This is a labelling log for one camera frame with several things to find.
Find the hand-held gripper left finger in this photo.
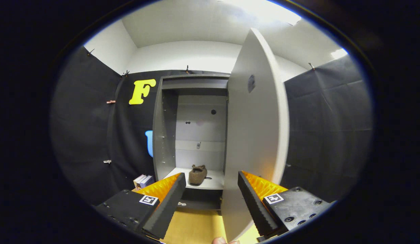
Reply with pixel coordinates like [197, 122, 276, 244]
[95, 172, 187, 240]

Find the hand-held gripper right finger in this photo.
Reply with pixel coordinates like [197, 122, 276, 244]
[238, 171, 334, 238]

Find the brown fuzzy shoe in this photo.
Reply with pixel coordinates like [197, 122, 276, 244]
[189, 164, 208, 185]

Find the grey shoe cabinet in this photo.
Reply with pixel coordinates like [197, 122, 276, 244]
[152, 73, 231, 212]

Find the blue book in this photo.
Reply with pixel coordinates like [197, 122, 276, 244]
[139, 175, 155, 189]

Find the white book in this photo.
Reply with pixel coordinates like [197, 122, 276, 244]
[133, 174, 147, 190]

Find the black backdrop cloth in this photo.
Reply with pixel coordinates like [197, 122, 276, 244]
[51, 46, 373, 207]

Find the small ceiling light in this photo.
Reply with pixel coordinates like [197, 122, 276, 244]
[330, 48, 348, 60]

